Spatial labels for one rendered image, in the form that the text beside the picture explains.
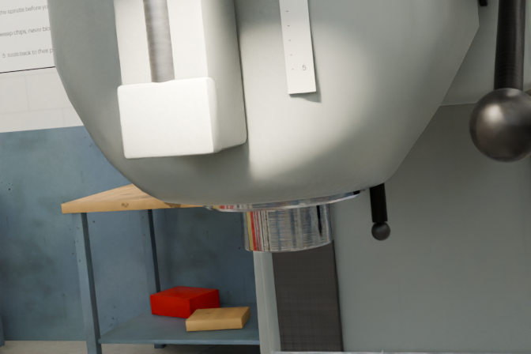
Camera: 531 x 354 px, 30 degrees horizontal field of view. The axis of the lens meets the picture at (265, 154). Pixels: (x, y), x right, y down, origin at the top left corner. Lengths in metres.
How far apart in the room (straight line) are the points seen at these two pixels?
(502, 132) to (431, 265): 0.50
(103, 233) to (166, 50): 5.09
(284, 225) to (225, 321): 4.09
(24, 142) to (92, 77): 5.20
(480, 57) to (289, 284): 0.40
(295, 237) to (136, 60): 0.14
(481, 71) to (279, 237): 0.17
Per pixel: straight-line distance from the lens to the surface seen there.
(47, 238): 5.66
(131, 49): 0.40
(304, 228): 0.49
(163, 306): 4.98
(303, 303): 0.92
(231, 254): 5.16
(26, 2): 5.62
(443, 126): 0.87
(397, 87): 0.43
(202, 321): 4.60
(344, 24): 0.41
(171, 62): 0.39
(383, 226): 0.50
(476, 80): 0.59
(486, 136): 0.39
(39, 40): 5.57
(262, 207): 0.47
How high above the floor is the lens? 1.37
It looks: 5 degrees down
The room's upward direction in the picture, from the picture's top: 6 degrees counter-clockwise
